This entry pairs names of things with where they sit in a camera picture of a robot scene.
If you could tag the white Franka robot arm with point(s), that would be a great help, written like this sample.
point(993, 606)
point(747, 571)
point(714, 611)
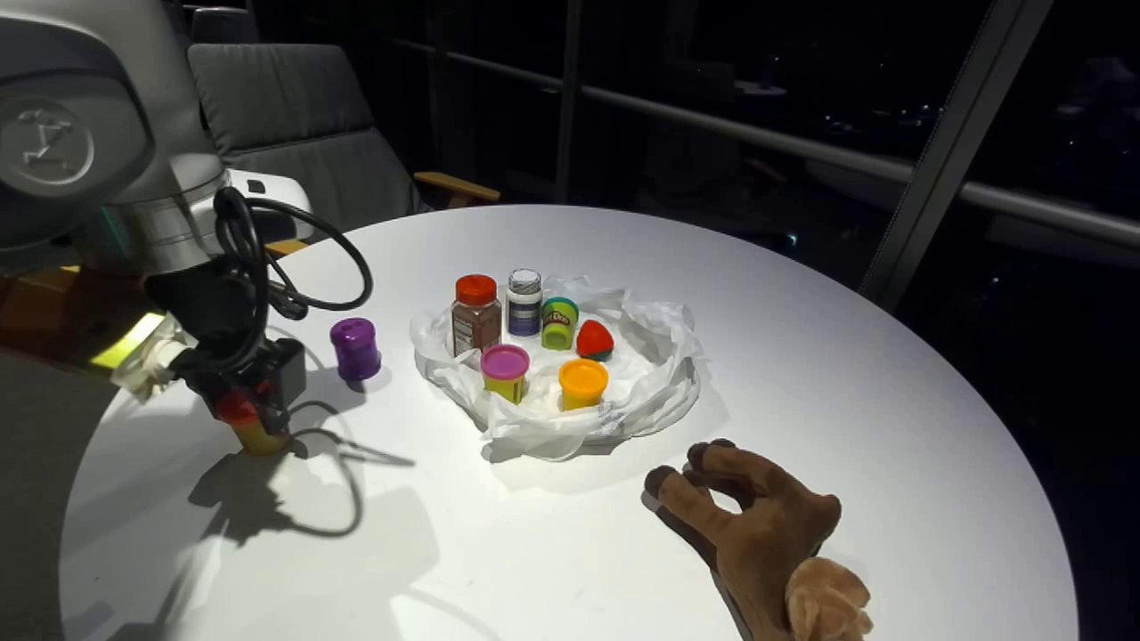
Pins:
point(108, 128)

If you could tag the red toy tomato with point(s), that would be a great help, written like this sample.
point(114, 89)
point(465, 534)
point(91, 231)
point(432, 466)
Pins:
point(596, 340)

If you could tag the white lid pill bottle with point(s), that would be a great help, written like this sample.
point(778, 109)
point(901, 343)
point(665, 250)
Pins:
point(524, 302)

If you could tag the grey chair with wooden armrests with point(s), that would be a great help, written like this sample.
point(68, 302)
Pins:
point(307, 120)

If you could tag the red lid spice jar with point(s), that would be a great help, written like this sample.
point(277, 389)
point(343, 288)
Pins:
point(475, 316)

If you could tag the yellow lid dough tub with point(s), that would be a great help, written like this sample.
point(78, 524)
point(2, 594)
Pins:
point(581, 384)

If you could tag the metal railing post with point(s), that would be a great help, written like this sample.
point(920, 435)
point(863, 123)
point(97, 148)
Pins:
point(956, 143)

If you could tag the green lid dough tub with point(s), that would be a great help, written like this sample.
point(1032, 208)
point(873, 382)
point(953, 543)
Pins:
point(559, 320)

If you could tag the metal railing bar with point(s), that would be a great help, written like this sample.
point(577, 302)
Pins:
point(832, 148)

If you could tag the purple plastic cup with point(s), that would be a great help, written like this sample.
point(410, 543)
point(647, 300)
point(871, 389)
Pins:
point(354, 350)

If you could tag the white plastic bag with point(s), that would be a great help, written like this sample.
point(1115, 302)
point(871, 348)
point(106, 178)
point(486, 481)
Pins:
point(619, 409)

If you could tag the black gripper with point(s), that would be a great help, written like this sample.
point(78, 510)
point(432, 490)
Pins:
point(227, 325)

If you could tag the brown plush toy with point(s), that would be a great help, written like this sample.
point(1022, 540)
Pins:
point(760, 540)

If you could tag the magenta lid dough tub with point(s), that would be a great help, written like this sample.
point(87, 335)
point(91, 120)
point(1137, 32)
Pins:
point(505, 370)

